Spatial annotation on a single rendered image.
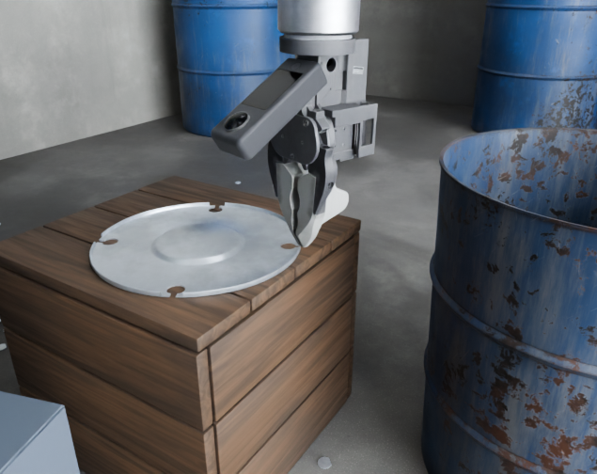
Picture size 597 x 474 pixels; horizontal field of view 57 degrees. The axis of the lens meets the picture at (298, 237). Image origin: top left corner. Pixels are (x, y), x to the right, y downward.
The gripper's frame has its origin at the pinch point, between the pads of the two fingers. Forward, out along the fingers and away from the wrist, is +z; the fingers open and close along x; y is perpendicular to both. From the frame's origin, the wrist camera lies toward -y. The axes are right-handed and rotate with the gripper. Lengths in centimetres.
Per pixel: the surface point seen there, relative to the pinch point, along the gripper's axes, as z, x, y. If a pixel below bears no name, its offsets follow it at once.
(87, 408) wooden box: 29.4, 23.2, -18.1
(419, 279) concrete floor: 44, 33, 68
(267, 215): 9.0, 23.8, 13.8
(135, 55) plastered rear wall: 11, 235, 91
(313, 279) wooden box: 13.1, 9.3, 10.8
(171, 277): 9.1, 15.5, -7.4
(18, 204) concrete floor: 45, 153, 6
